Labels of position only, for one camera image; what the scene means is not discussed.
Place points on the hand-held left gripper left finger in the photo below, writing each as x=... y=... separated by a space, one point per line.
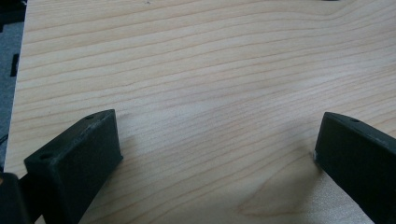
x=71 y=168

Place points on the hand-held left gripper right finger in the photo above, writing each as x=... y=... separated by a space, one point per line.
x=358 y=161

